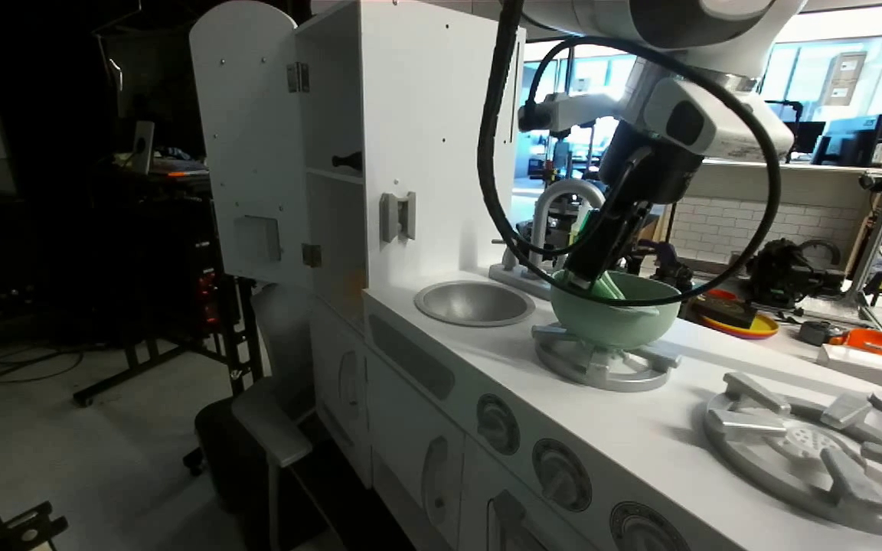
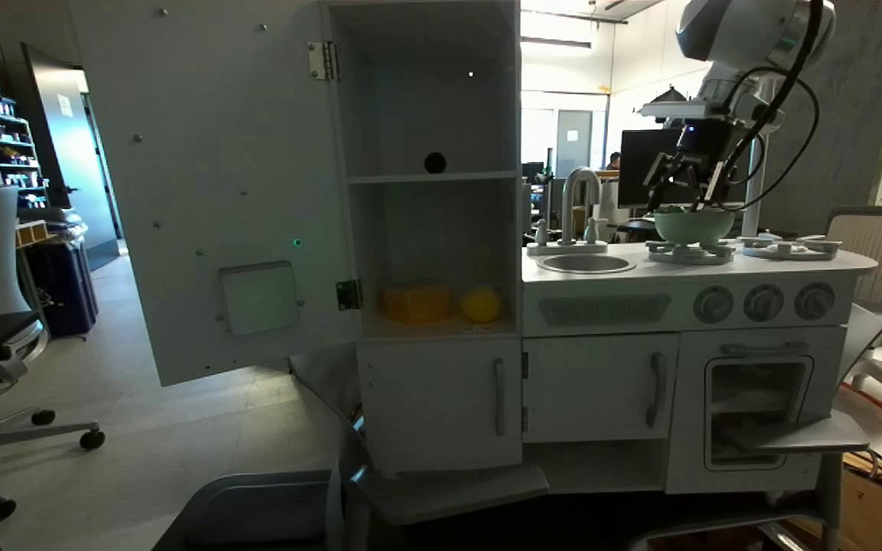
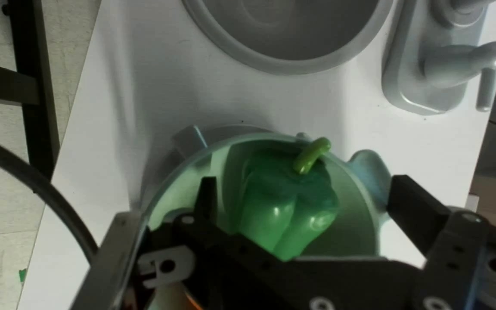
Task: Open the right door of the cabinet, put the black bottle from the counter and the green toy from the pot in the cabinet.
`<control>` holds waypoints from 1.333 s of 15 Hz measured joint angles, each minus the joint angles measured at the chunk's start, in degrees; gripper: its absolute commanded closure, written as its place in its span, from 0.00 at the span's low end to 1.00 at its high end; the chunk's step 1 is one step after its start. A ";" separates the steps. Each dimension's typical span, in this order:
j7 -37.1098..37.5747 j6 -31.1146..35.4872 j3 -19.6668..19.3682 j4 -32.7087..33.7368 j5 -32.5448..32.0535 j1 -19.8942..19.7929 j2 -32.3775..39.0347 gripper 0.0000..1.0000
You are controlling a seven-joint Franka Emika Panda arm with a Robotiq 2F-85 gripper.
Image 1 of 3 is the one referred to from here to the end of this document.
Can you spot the orange tool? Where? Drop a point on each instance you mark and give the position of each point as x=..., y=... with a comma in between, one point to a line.
x=873, y=339

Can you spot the yellow plate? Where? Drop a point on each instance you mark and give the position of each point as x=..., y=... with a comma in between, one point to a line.
x=737, y=324

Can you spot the grey stove knob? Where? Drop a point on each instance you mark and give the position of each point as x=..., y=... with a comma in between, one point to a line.
x=564, y=474
x=646, y=531
x=499, y=426

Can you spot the silver sink basin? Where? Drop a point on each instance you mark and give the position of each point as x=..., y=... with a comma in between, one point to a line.
x=474, y=305

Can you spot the grey plastic bracket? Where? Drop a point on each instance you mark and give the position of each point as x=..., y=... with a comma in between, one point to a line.
x=399, y=214

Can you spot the white arched cabinet door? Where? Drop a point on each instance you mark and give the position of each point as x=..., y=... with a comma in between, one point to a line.
x=246, y=171

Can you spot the white toy kitchen unit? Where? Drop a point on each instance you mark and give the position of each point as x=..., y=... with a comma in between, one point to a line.
x=389, y=416

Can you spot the white brick-pattern counter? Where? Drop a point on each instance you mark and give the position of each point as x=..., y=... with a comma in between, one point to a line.
x=819, y=217

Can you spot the small grey door hinge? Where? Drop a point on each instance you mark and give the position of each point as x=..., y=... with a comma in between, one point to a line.
x=299, y=77
x=309, y=254

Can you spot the black bag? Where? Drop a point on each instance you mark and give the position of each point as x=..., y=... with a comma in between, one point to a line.
x=783, y=271

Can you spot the green bowl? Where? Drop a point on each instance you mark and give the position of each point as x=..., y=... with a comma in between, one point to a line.
x=614, y=323

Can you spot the white upper cabinet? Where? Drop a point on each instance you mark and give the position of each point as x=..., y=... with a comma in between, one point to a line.
x=410, y=102

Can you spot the white flat box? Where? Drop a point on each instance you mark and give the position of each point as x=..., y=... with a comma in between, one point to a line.
x=855, y=363

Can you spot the grey burner grate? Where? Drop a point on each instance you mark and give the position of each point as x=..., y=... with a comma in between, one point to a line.
x=819, y=479
x=604, y=372

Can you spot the black metal floor stand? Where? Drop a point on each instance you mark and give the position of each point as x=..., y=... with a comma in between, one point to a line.
x=123, y=373

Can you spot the grey toy faucet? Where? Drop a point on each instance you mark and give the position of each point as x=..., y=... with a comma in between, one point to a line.
x=540, y=214

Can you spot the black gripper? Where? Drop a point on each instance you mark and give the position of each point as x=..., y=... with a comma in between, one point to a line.
x=636, y=194

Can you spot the black monitor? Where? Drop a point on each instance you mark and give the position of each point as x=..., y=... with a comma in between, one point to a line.
x=813, y=139

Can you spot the black stand with grey top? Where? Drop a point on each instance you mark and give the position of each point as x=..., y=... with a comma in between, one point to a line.
x=271, y=419

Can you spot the framed wall picture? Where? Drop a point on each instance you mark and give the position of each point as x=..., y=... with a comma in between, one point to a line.
x=844, y=81

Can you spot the small black object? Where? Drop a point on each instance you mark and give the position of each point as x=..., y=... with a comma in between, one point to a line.
x=815, y=331

